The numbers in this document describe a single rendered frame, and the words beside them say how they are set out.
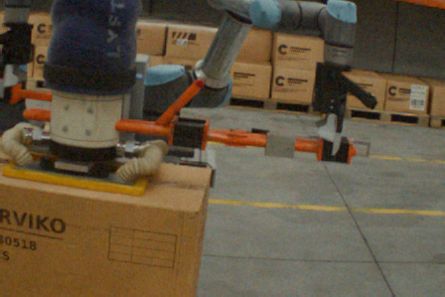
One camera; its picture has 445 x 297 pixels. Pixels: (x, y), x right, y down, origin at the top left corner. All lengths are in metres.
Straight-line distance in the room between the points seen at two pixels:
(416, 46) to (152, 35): 3.77
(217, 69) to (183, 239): 0.81
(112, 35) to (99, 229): 0.44
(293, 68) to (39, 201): 7.55
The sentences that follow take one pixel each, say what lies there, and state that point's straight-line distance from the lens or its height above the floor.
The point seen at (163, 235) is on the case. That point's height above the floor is 1.01.
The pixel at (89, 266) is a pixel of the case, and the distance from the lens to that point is 1.86.
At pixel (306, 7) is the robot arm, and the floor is 1.53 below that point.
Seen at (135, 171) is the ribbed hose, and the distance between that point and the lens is 1.86.
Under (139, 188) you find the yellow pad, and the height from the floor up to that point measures 1.09.
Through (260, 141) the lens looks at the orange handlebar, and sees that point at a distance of 1.91.
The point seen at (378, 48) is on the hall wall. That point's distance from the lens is 10.73.
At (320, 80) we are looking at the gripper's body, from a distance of 1.92.
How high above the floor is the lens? 1.61
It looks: 11 degrees down
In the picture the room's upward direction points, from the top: 5 degrees clockwise
